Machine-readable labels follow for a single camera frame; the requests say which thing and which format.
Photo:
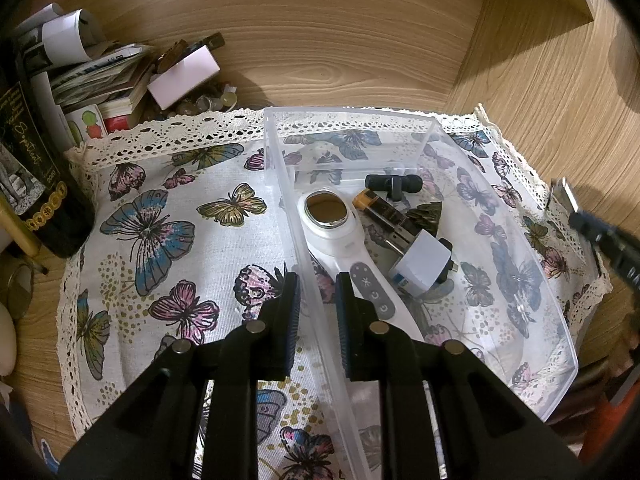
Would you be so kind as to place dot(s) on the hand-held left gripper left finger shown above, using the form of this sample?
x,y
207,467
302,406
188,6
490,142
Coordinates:
x,y
291,320

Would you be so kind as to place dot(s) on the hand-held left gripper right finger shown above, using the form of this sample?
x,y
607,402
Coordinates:
x,y
344,325

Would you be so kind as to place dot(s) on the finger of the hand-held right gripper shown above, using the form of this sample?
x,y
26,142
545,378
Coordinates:
x,y
592,230

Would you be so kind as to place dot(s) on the silver metal piece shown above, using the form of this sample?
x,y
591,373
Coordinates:
x,y
565,194

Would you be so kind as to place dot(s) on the white handheld massager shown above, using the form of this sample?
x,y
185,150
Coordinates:
x,y
320,237

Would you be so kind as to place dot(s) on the white and blue plug adapter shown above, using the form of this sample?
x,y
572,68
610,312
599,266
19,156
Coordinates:
x,y
425,260

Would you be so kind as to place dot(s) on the dark bottle with orange cap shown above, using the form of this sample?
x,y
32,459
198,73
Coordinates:
x,y
385,210

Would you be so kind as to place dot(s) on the black pinecone ornament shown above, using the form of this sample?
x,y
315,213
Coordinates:
x,y
425,215

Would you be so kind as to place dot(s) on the clear plastic bin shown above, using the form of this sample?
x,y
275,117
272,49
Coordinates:
x,y
525,370

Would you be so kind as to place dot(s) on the orange object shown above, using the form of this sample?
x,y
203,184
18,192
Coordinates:
x,y
617,427

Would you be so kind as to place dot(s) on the butterfly printed lace cloth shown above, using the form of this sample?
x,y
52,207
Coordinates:
x,y
150,230

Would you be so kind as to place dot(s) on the wooden shelf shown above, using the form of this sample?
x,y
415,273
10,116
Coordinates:
x,y
500,35

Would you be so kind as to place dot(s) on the small pink box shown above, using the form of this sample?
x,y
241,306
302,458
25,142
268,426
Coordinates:
x,y
185,77

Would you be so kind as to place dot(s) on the round gold-rimmed mirror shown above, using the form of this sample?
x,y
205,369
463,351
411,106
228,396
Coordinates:
x,y
17,292

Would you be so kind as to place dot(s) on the yellow gold stick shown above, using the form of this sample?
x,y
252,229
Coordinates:
x,y
20,230

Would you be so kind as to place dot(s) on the dark wine bottle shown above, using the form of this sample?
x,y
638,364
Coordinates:
x,y
45,170

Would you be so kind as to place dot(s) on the stack of books and papers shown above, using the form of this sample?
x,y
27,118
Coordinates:
x,y
100,75

